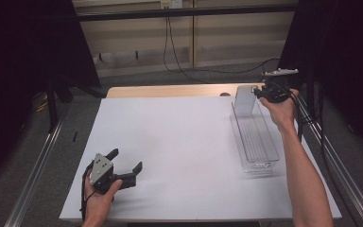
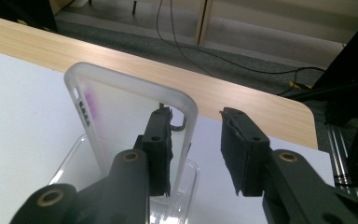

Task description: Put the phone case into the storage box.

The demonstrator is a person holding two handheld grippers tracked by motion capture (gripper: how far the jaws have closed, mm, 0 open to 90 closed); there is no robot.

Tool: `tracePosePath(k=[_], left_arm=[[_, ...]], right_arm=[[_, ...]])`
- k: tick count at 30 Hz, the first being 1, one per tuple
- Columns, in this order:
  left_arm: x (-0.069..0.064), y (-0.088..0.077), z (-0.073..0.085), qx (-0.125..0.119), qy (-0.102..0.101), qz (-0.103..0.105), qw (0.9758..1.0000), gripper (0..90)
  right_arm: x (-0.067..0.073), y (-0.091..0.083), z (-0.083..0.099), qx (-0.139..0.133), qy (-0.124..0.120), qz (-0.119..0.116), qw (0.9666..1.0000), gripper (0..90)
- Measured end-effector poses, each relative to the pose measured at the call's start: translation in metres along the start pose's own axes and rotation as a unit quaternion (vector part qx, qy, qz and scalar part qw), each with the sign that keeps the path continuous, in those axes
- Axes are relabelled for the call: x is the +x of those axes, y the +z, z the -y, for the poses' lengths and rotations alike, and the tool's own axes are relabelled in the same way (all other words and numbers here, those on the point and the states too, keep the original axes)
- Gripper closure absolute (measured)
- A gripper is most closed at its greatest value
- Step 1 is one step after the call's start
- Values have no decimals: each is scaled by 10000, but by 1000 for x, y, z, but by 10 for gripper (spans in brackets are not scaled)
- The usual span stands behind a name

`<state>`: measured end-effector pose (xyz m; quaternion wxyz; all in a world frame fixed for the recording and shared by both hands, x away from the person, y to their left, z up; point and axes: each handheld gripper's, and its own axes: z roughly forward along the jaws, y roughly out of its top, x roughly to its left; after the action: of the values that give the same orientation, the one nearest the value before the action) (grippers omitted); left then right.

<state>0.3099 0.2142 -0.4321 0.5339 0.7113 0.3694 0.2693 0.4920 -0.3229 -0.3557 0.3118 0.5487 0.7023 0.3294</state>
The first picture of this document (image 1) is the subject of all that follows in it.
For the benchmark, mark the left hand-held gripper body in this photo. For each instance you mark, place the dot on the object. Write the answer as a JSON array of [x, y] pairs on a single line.
[[102, 171]]

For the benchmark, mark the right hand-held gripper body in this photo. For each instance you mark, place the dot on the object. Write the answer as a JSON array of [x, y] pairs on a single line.
[[277, 90]]

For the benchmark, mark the person's left hand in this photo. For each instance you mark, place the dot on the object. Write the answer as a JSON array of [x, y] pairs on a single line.
[[98, 205]]

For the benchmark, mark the black metal stand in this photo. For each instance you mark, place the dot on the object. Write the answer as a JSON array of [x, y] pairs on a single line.
[[52, 104]]

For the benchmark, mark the clear plastic storage container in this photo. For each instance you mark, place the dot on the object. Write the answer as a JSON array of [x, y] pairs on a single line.
[[258, 142]]

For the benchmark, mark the white table mat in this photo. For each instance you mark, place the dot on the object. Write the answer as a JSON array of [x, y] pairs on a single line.
[[176, 151]]

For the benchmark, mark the person's right hand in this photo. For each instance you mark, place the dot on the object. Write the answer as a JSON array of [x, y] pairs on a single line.
[[280, 112]]

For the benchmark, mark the aluminium frame rail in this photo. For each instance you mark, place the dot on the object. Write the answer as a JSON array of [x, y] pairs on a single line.
[[343, 170], [34, 173]]

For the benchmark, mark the white wall power outlet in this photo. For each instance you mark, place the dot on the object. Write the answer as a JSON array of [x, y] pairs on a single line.
[[171, 3]]

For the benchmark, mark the black horizontal bar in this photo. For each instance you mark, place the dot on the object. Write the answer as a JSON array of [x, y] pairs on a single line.
[[186, 12]]

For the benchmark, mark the black curtain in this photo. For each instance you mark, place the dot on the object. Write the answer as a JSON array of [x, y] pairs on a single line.
[[343, 63], [22, 63]]

